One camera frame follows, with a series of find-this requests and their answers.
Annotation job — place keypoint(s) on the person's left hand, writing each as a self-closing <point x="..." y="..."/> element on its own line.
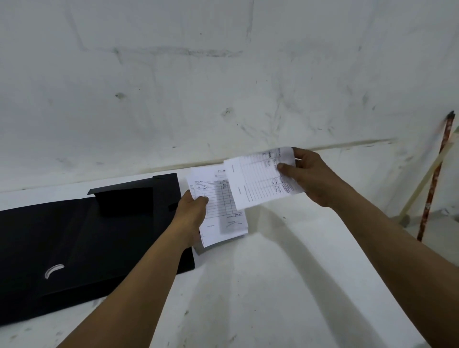
<point x="188" y="220"/>

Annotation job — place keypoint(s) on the person's right hand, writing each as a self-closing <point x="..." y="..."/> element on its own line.
<point x="315" y="179"/>

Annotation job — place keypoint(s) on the stack of white receipts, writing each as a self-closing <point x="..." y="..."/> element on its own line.
<point x="222" y="215"/>

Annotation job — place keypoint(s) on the single lined receipt sheet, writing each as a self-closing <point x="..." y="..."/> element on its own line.
<point x="254" y="179"/>

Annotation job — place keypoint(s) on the black folder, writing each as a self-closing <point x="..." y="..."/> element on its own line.
<point x="36" y="236"/>

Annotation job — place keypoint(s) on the person's right forearm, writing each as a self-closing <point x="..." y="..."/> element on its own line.
<point x="401" y="258"/>

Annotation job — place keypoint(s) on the person's left forearm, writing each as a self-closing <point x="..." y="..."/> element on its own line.
<point x="129" y="297"/>

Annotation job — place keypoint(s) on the beige wooden pole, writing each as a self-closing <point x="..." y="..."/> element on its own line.
<point x="425" y="183"/>

